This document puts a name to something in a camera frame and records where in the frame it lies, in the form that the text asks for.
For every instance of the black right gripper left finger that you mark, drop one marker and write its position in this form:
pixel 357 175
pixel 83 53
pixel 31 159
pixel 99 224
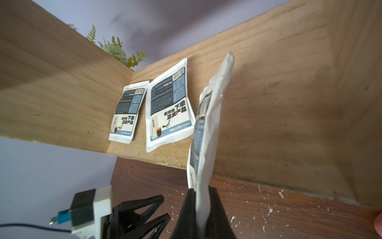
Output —
pixel 186 227

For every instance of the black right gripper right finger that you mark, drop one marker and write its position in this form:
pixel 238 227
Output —
pixel 218 225

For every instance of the teal coffee bag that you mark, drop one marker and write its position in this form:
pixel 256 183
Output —
pixel 126 113
pixel 202 153
pixel 169 114

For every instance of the wooden two-tier shelf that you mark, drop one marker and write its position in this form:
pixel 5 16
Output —
pixel 302 111

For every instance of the green artificial flower plant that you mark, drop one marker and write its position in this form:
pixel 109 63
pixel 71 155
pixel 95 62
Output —
pixel 114 48

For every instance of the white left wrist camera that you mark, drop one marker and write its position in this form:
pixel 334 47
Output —
pixel 88 213

